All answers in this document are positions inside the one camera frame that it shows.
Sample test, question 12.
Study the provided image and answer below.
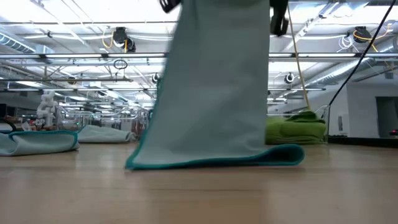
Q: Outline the blue microfiber towel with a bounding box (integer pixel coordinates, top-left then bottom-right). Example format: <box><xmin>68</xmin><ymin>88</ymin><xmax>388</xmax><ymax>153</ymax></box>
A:
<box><xmin>0</xmin><ymin>129</ymin><xmax>80</xmax><ymax>156</ymax></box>
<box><xmin>76</xmin><ymin>124</ymin><xmax>137</xmax><ymax>144</ymax></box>
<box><xmin>125</xmin><ymin>0</ymin><xmax>305</xmax><ymax>171</ymax></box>

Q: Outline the black hanging cable reel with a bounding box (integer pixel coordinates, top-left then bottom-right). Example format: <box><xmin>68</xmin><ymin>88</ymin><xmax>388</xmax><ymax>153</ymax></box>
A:
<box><xmin>354</xmin><ymin>26</ymin><xmax>371</xmax><ymax>43</ymax></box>
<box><xmin>112</xmin><ymin>26</ymin><xmax>137</xmax><ymax>53</ymax></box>

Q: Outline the clear plastic basket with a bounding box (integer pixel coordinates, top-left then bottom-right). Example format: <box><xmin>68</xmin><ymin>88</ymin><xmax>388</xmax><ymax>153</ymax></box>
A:
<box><xmin>55</xmin><ymin>105</ymin><xmax>150</xmax><ymax>139</ymax></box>
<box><xmin>266</xmin><ymin>105</ymin><xmax>331</xmax><ymax>144</ymax></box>

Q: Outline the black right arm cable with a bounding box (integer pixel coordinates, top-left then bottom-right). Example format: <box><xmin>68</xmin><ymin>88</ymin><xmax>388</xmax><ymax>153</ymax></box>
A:
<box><xmin>328</xmin><ymin>0</ymin><xmax>396</xmax><ymax>106</ymax></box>

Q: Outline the white robot figure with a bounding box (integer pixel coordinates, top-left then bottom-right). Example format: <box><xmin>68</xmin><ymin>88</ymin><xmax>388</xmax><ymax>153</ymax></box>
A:
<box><xmin>35</xmin><ymin>90</ymin><xmax>58</xmax><ymax>127</ymax></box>

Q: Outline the green microfiber towel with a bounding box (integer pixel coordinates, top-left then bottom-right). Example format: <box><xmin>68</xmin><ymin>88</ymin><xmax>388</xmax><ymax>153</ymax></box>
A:
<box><xmin>266</xmin><ymin>121</ymin><xmax>327</xmax><ymax>140</ymax></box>
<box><xmin>266</xmin><ymin>138</ymin><xmax>326</xmax><ymax>146</ymax></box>
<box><xmin>284</xmin><ymin>110</ymin><xmax>326</xmax><ymax>124</ymax></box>

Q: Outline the yellow cable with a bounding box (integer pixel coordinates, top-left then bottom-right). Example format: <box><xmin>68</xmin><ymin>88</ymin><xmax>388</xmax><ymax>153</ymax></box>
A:
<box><xmin>285</xmin><ymin>0</ymin><xmax>312</xmax><ymax>111</ymax></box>

